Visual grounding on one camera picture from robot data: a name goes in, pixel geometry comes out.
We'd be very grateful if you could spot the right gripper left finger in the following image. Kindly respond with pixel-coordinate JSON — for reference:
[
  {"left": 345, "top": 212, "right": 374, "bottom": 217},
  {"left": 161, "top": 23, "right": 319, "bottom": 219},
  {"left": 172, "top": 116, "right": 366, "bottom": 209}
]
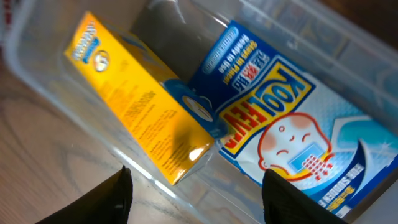
[{"left": 37, "top": 167, "right": 133, "bottom": 224}]

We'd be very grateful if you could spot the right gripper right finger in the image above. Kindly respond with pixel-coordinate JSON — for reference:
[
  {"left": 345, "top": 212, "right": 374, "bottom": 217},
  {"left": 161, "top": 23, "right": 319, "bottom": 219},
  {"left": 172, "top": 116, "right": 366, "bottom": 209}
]
[{"left": 262, "top": 169, "right": 346, "bottom": 224}]

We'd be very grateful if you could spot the clear plastic container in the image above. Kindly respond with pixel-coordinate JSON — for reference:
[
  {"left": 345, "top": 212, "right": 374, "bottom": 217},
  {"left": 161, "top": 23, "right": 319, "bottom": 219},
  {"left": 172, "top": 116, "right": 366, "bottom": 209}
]
[{"left": 3, "top": 1, "right": 397, "bottom": 223}]

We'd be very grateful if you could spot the yellow medicine box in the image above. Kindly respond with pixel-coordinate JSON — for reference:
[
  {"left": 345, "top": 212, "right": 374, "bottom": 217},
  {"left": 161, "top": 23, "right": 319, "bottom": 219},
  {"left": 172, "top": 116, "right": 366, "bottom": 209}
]
[{"left": 65, "top": 11, "right": 228, "bottom": 184}]

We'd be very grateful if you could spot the blue Kool Fever box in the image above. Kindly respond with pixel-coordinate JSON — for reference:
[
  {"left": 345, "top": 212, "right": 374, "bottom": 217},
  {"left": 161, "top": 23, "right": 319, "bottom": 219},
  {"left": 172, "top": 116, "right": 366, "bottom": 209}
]
[{"left": 188, "top": 21, "right": 397, "bottom": 217}]

